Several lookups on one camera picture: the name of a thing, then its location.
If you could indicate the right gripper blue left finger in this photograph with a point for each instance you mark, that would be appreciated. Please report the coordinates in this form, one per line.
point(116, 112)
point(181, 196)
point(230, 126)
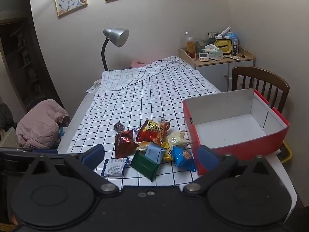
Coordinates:
point(93, 157)

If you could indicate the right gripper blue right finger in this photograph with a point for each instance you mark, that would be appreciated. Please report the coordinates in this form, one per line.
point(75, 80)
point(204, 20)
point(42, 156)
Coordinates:
point(207, 159)

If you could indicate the white blue snack packet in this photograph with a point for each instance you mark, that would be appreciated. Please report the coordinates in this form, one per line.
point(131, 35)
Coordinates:
point(115, 167)

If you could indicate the blue cookie packet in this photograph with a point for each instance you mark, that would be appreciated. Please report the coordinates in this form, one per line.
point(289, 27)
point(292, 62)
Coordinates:
point(183, 159)

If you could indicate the brown oreo snack bag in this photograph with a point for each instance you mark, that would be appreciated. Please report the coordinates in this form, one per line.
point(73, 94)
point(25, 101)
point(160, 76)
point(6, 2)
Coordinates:
point(124, 144)

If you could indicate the pale yellow snack packet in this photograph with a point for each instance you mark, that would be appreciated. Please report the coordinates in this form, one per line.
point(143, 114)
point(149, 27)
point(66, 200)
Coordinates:
point(177, 139)

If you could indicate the yellow m&m packet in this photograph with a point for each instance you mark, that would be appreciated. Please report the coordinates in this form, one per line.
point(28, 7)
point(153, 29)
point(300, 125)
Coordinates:
point(168, 152)

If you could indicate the light blue snack packet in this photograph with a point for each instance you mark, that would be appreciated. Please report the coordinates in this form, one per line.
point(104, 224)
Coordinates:
point(155, 153)

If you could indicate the green snack packet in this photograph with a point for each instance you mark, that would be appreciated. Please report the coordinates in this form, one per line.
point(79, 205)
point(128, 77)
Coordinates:
point(145, 166)

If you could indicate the red yellow chips bag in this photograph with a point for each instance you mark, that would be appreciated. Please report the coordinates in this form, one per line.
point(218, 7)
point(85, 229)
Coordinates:
point(153, 132)

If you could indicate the braised egg packet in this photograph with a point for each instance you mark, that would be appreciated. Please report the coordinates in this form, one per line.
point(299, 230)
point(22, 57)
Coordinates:
point(143, 146)

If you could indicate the dark round candy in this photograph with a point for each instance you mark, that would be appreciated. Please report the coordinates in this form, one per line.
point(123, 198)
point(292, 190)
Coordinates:
point(119, 127)

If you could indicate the red white cardboard box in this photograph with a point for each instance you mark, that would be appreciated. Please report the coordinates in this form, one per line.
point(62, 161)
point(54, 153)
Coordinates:
point(237, 122)

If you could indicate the pink jacket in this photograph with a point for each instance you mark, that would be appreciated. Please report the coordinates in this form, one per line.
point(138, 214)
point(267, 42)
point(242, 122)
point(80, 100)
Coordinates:
point(40, 127)

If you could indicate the paper items on table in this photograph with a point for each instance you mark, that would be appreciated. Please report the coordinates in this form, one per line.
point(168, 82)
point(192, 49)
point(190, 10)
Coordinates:
point(94, 87)

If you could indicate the yellow trash bin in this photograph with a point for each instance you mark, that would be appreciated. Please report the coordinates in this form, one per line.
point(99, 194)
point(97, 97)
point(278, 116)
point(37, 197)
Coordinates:
point(284, 153)

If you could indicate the white black checkered tablecloth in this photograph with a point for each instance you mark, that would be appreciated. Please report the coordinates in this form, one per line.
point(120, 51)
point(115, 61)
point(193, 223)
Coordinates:
point(130, 97)

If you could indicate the grey wooden cabinet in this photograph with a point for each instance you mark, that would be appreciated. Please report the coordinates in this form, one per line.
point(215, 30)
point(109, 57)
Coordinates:
point(219, 73)

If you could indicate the white digital timer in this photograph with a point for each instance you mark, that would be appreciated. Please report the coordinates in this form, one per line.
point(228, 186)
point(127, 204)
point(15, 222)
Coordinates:
point(204, 57)

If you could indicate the brown wooden chair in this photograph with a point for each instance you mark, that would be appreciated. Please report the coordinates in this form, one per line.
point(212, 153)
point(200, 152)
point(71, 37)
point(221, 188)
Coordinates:
point(271, 86)

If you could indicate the pink box on table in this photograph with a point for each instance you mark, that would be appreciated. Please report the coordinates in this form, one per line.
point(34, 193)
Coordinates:
point(137, 64)

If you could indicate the white tissue pack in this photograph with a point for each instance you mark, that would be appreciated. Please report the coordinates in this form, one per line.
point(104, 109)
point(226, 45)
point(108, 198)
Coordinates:
point(214, 52)

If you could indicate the orange drink bottle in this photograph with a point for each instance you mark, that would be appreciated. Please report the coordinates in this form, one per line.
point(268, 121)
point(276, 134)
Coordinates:
point(190, 47)

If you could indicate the yellow tissue box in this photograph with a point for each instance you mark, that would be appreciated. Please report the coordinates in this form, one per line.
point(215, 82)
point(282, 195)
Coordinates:
point(225, 45)

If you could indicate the silver desk lamp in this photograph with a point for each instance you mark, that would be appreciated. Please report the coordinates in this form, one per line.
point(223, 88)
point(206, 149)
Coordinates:
point(117, 36)

